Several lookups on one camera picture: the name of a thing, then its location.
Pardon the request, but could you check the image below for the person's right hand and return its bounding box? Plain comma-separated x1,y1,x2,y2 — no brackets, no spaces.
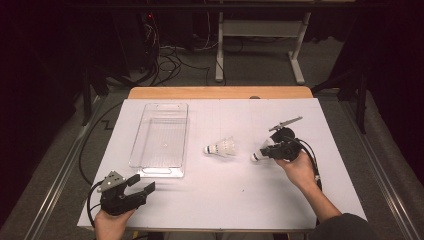
275,149,319,193

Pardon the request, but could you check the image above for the aluminium floor rail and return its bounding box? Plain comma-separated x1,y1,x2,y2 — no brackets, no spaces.
338,98,424,240
21,94,108,240

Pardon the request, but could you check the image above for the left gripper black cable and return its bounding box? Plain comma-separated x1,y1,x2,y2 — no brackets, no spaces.
78,101,124,229

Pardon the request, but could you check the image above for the person's left hand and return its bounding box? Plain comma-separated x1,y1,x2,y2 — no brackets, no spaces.
93,209,136,240

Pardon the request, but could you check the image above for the white table sheet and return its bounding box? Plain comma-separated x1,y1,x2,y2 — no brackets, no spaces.
77,97,368,233

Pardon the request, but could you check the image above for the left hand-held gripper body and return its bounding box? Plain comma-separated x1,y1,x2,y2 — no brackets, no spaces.
96,170,148,217

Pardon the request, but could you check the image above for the tangle of floor cables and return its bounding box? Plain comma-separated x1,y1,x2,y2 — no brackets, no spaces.
143,13,214,88

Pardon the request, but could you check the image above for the clear plastic container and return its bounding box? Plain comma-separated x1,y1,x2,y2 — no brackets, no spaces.
128,102,190,179

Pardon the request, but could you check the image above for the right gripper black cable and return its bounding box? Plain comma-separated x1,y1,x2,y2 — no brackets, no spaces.
289,135,324,193

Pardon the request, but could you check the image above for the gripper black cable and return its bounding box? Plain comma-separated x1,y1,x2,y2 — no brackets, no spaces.
289,135,324,193
78,101,124,229

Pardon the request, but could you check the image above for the dark equipment with red light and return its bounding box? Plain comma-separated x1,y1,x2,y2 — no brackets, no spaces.
111,9,160,73

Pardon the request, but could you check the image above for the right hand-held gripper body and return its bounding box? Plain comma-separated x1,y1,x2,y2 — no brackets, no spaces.
268,115,304,163

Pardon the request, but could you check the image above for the black metal stand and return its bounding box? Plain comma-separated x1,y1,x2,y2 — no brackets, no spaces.
311,66,369,134
79,66,111,127

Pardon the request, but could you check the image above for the white metal desk frame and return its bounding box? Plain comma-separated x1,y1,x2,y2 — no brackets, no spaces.
214,11,306,85

